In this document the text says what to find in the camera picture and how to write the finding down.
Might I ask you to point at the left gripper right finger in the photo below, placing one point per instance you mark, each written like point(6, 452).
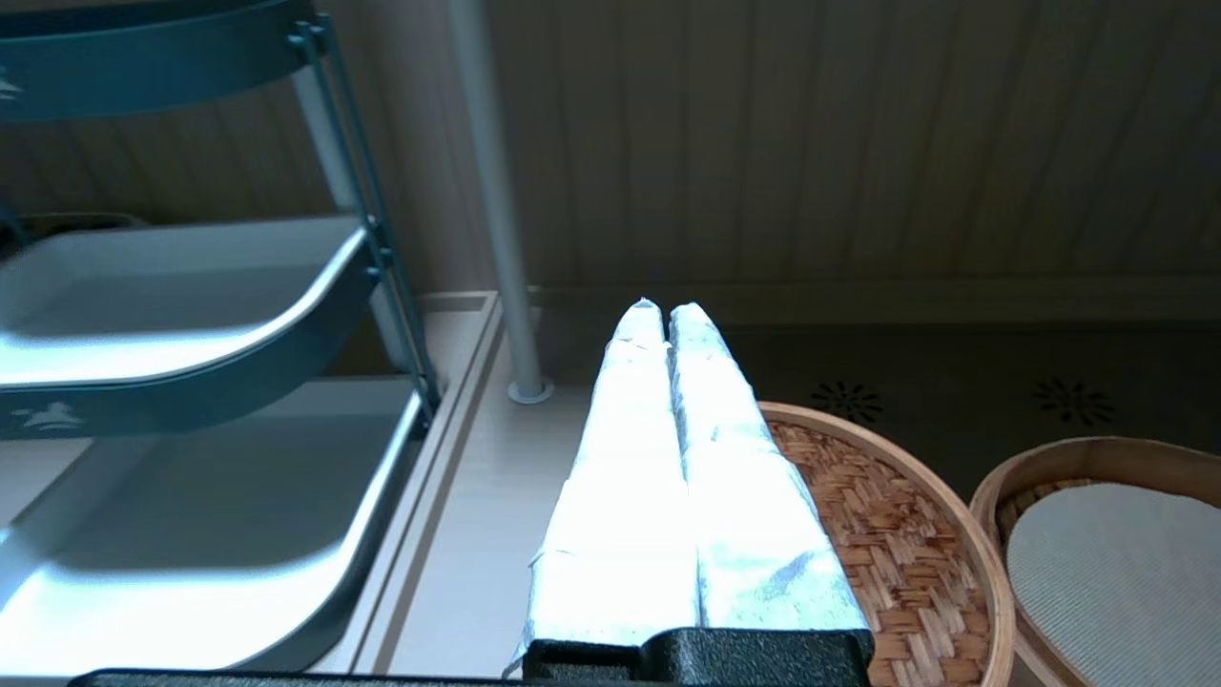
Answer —
point(754, 544)

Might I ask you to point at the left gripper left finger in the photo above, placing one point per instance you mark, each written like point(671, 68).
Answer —
point(630, 534)

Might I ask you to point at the small woven bamboo lid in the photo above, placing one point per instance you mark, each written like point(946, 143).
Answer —
point(897, 553)

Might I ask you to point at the small bamboo steamer basket stack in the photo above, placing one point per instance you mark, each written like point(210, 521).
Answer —
point(1068, 458)

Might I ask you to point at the white round cloth liner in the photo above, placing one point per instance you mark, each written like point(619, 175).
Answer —
point(1126, 572)

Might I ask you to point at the grey-blue rack tray white inside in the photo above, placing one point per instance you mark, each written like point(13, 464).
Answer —
point(143, 296)
point(191, 515)

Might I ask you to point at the grey-blue rack flat shelf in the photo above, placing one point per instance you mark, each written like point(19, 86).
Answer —
point(143, 67)

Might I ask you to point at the grey metal rack post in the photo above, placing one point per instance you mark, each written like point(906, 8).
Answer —
point(377, 258)

